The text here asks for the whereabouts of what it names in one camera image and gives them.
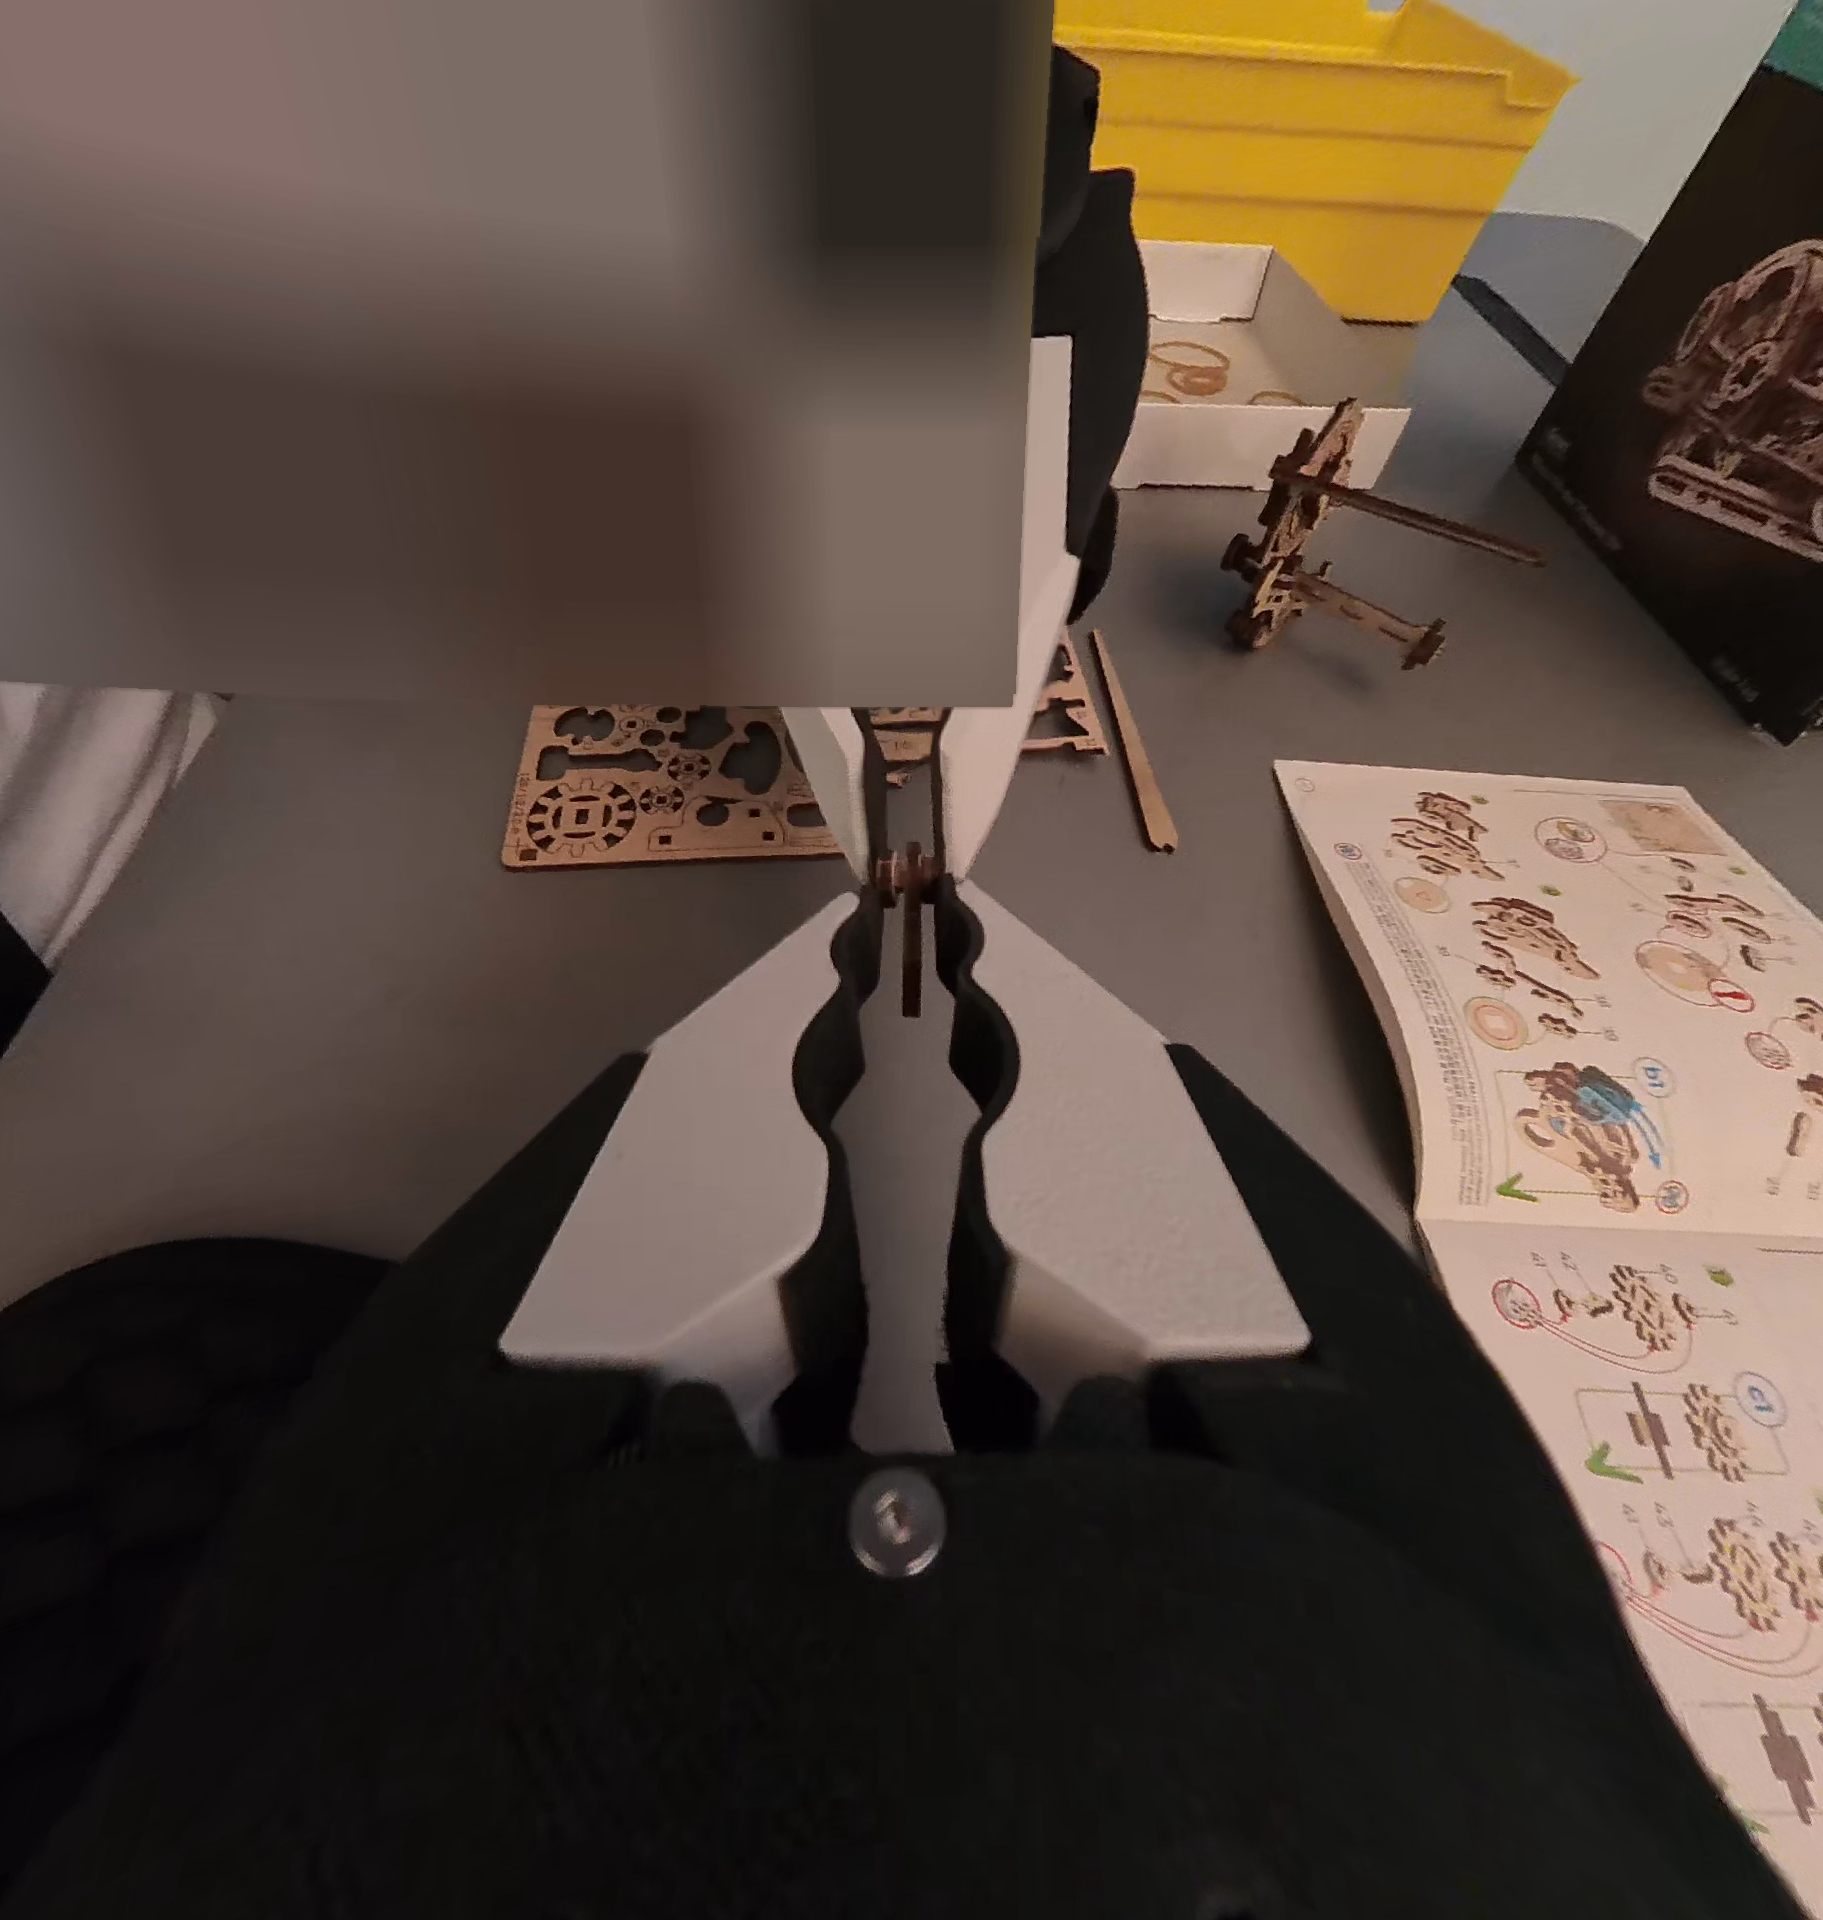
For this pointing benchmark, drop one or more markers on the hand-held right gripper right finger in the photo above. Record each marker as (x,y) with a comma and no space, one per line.
(1120,1200)

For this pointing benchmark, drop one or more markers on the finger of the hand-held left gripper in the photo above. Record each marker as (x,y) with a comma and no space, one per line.
(1052,524)
(829,764)

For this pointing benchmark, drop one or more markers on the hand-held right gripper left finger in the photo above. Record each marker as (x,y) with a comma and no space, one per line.
(685,1200)

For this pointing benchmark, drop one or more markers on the small wooden gear part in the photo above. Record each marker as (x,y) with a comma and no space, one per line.
(911,870)

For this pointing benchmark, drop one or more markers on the small wooden lever part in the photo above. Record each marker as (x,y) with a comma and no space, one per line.
(911,958)

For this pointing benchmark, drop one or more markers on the laser-cut wooden parts sheet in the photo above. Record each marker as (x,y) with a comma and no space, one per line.
(685,832)

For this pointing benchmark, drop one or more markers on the partly built wooden model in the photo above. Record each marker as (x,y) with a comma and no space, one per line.
(1284,555)

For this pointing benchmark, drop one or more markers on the black model kit box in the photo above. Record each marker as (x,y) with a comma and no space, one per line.
(1706,302)

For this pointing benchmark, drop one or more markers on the tan rubber band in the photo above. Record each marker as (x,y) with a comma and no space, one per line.
(1277,397)
(1192,373)

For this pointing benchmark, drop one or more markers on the yellow plastic bin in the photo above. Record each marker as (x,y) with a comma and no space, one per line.
(1299,165)

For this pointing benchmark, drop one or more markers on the white cardboard tray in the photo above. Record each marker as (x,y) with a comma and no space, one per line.
(1329,331)

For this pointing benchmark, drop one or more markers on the thin wooden strip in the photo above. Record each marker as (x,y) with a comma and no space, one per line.
(1136,749)

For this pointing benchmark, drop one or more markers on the open instruction booklet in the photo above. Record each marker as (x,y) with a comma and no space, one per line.
(1601,973)

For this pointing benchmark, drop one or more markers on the black quilted cushion pad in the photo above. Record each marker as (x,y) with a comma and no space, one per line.
(74,1425)

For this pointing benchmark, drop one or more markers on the person's white clothing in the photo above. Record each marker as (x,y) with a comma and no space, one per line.
(74,808)

